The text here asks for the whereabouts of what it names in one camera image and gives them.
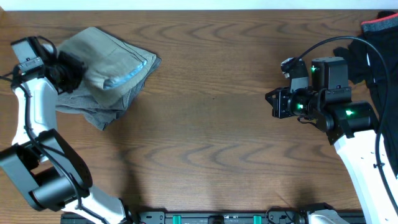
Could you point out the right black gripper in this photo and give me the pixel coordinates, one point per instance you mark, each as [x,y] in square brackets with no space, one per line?
[282,109]

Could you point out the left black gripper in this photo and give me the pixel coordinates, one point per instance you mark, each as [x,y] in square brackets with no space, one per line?
[76,65]

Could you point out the grey shorts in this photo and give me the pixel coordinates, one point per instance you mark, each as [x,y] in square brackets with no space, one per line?
[81,101]

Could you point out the beige shorts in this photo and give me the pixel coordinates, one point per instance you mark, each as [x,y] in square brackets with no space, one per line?
[114,66]

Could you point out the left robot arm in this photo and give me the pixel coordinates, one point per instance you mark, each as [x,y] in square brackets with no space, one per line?
[44,168]

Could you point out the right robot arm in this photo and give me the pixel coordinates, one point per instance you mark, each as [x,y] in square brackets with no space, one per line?
[321,96]

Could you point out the dark garment red trim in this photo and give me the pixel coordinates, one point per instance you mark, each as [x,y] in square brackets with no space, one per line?
[365,65]

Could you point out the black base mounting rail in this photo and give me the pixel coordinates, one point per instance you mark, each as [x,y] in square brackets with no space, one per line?
[316,213]

